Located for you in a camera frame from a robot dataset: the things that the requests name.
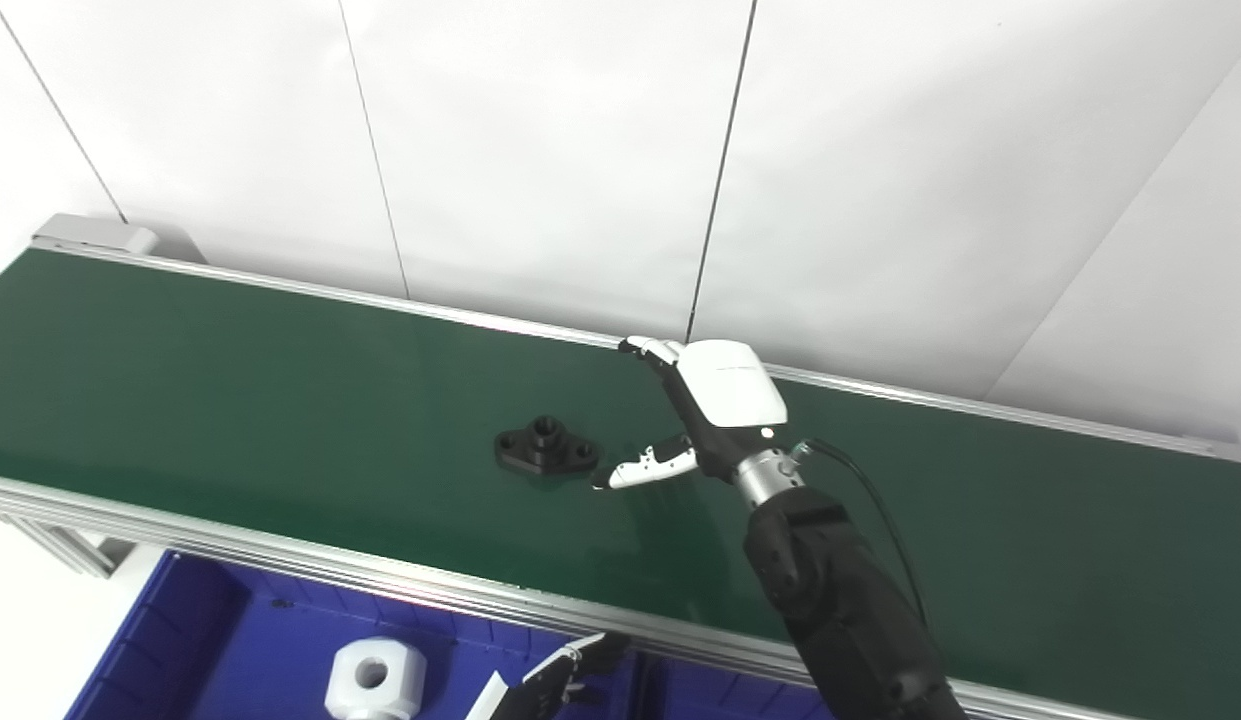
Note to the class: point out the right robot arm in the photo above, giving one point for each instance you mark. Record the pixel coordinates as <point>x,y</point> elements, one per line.
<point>840,600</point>

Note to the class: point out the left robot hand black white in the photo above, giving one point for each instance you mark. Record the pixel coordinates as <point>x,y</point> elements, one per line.
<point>560,680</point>

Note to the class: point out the aluminium conveyor support leg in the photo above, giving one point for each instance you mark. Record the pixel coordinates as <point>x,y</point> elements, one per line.
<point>65,545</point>

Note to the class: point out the black flange part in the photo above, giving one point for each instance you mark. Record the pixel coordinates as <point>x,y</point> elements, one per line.
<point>545,450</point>

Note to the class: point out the white plastic block part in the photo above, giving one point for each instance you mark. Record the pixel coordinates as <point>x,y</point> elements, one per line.
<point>375,685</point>

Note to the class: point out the green conveyor belt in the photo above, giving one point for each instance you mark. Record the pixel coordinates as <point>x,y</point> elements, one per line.
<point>280,400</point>
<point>280,560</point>

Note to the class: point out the grey conveyor end housing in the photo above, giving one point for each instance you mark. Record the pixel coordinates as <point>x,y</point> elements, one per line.
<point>100,237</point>

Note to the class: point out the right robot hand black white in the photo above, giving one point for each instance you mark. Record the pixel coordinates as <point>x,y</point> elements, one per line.
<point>730,395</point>

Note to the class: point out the blue plastic bin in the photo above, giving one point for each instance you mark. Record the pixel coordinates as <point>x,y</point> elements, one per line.
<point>230,650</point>
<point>730,695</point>

